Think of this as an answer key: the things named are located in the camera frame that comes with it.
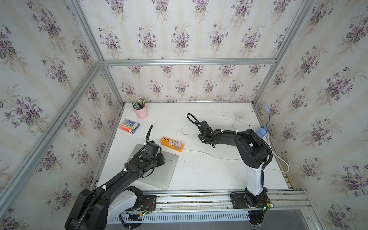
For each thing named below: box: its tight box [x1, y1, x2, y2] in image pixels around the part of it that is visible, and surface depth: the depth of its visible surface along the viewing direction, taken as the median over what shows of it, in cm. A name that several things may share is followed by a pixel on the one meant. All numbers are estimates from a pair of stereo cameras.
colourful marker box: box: [117, 118, 141, 135], surface depth 106 cm
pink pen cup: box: [133, 104, 150, 120], surface depth 110 cm
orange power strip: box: [160, 136, 184, 153], surface depth 95 cm
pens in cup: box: [131, 95, 147, 110], surface depth 105 cm
